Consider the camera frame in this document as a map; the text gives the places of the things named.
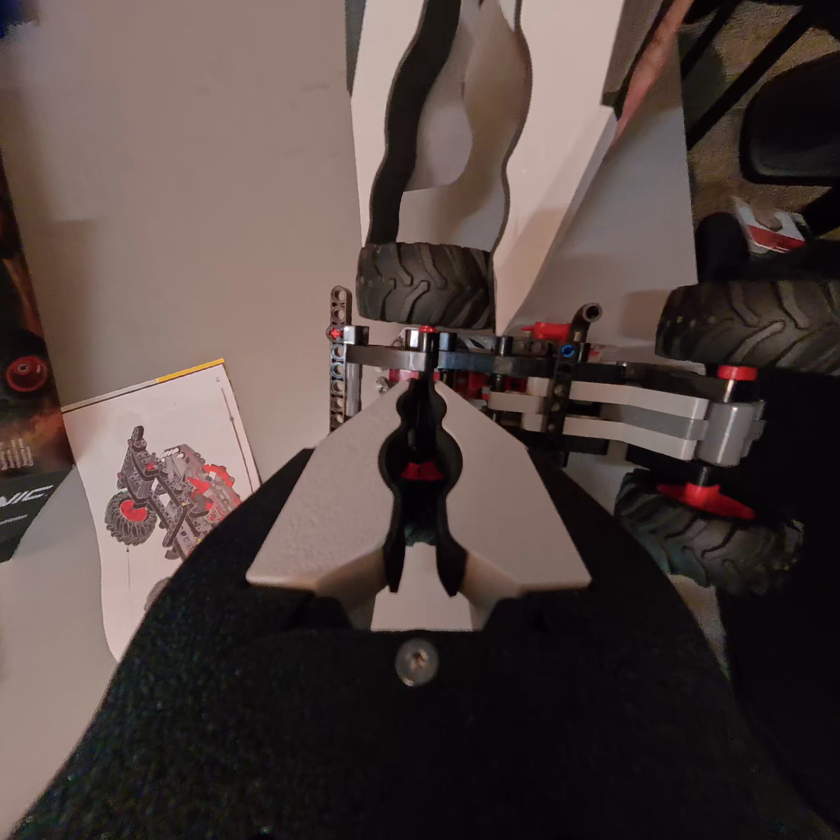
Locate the building instruction booklet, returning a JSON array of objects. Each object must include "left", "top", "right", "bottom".
[{"left": 61, "top": 357, "right": 263, "bottom": 662}]

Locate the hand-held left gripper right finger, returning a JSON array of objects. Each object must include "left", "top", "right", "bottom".
[{"left": 433, "top": 381, "right": 595, "bottom": 631}]

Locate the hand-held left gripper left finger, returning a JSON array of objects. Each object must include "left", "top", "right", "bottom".
[{"left": 246, "top": 381, "right": 421, "bottom": 631}]

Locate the toothed LEGO dinosaur model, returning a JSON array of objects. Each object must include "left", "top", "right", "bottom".
[{"left": 327, "top": 241, "right": 840, "bottom": 595}]

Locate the black office chair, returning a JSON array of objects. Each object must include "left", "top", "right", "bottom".
[{"left": 682, "top": 0, "right": 840, "bottom": 283}]

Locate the grey desk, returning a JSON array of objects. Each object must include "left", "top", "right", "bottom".
[{"left": 0, "top": 0, "right": 726, "bottom": 840}]

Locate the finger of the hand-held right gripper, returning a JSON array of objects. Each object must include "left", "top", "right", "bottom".
[
  {"left": 346, "top": 0, "right": 460, "bottom": 245},
  {"left": 491, "top": 0, "right": 624, "bottom": 326}
]

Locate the black toy set box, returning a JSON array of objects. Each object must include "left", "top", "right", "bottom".
[{"left": 0, "top": 154, "right": 74, "bottom": 565}]

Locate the red and white packet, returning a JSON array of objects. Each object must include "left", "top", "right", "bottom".
[{"left": 731, "top": 196, "right": 809, "bottom": 256}]

